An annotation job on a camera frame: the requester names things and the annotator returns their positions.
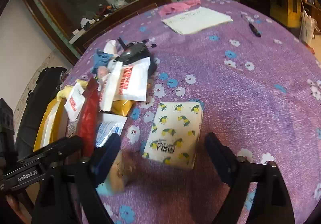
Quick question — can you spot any black round device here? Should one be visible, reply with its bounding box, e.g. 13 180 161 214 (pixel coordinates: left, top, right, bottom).
113 37 157 76

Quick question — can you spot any small white red-print packet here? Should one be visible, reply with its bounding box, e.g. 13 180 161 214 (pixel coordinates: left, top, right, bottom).
64 82 86 122

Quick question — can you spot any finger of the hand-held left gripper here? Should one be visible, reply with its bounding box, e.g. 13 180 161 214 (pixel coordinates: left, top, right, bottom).
33 136 84 162

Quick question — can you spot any purple floral blanket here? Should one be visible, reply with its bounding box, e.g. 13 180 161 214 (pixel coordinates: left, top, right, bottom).
60 0 321 224

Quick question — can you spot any black pen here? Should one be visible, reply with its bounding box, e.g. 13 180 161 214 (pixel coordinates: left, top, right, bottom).
241 13 262 38

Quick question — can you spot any wooden glass cabinet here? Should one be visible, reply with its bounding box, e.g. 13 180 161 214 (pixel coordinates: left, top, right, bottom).
20 0 196 64

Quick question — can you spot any white sack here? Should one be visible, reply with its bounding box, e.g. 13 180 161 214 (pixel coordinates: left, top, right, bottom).
300 0 321 44

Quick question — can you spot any tan soft packet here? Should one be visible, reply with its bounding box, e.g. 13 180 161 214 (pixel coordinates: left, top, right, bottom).
97 150 137 194

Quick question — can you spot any pink fluffy puff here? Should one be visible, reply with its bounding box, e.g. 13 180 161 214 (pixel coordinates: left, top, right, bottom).
97 66 111 81

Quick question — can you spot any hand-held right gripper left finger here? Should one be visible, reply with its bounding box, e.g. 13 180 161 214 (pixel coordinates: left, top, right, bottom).
31 133 122 224

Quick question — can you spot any yellow snack packet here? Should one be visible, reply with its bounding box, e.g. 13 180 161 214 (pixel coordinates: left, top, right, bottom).
110 99 137 117

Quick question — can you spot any blue cloth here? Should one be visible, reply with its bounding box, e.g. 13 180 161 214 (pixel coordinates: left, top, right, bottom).
90 49 114 74

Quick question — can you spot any pale yellow cloth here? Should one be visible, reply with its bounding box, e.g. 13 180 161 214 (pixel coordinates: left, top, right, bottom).
56 79 88 100

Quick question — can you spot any large white red-print packet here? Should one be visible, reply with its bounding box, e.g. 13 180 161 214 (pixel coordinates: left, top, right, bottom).
99 57 151 111

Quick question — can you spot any lemon print tissue pack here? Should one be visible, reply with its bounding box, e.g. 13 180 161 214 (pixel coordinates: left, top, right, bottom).
142 101 203 170

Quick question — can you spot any red plastic bag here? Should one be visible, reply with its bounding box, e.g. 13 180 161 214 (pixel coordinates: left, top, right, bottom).
76 77 101 157

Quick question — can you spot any black bag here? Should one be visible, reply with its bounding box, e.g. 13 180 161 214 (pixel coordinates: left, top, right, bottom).
15 67 68 154

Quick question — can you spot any blue printed white packet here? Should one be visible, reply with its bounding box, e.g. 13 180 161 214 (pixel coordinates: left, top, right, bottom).
95 113 128 148

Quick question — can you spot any white cloth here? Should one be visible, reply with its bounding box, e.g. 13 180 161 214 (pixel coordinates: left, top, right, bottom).
103 40 118 64

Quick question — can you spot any white paper sheet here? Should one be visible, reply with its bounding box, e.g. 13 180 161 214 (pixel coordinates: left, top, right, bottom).
161 6 233 35

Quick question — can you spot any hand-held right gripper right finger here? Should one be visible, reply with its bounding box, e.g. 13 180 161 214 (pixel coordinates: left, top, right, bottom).
204 132 296 224

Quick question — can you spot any pink cloth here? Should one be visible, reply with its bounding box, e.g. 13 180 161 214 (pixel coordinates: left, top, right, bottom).
158 0 201 17

